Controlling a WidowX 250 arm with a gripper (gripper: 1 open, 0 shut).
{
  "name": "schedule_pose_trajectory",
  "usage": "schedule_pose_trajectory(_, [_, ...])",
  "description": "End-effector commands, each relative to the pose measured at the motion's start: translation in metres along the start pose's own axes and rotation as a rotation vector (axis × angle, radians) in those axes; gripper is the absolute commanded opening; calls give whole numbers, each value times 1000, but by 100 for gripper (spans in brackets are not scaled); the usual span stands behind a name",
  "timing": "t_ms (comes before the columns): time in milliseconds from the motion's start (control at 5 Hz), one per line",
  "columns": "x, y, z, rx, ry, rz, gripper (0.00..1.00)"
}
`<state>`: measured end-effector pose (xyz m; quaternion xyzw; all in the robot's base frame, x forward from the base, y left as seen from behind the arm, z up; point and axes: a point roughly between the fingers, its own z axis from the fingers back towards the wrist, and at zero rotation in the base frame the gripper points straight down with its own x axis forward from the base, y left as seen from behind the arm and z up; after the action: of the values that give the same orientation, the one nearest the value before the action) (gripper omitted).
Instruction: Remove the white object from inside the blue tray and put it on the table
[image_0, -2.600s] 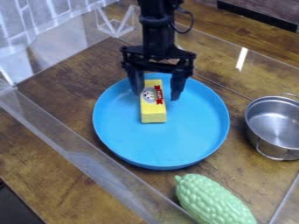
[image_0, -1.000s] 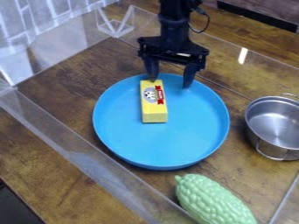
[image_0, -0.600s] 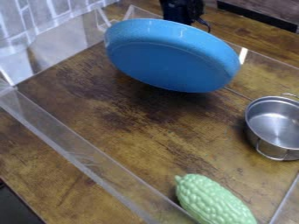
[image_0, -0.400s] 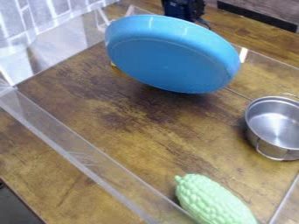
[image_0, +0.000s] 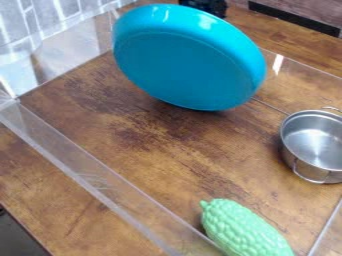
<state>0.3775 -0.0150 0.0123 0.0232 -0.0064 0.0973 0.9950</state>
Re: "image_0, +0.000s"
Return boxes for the clear acrylic barrier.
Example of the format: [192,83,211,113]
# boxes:
[0,7,342,256]

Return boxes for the dark furniture edge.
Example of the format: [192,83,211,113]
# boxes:
[247,0,342,39]

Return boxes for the silver steel pot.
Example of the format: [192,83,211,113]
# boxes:
[279,106,342,184]

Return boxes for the blue round plastic tray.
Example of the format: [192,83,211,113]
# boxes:
[112,3,267,111]

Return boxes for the green bitter gourd toy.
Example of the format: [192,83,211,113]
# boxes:
[200,199,295,256]

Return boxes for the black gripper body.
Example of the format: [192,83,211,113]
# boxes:
[177,0,228,18]

